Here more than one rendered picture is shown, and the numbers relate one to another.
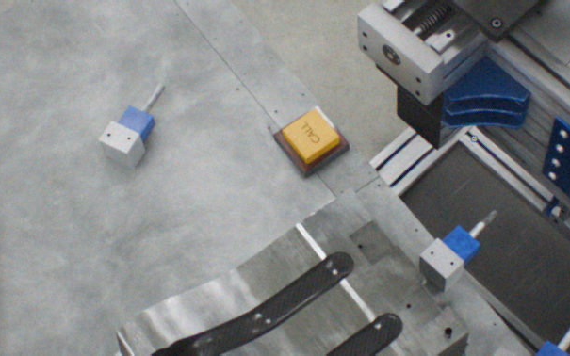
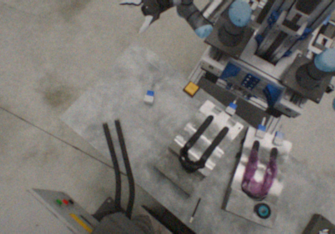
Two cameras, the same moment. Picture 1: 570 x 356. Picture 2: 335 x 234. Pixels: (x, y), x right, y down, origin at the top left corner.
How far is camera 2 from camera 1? 55 cm
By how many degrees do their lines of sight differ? 15
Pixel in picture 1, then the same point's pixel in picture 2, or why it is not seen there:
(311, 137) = (192, 88)
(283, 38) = not seen: hidden behind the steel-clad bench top
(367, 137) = not seen: hidden behind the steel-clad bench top
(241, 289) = (190, 128)
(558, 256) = (230, 97)
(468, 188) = (206, 86)
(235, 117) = (171, 87)
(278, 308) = (200, 131)
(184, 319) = (182, 139)
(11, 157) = (120, 108)
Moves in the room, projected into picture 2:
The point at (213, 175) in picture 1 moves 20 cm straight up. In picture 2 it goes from (170, 102) to (173, 90)
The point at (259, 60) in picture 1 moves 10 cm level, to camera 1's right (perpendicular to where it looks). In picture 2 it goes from (172, 72) to (186, 66)
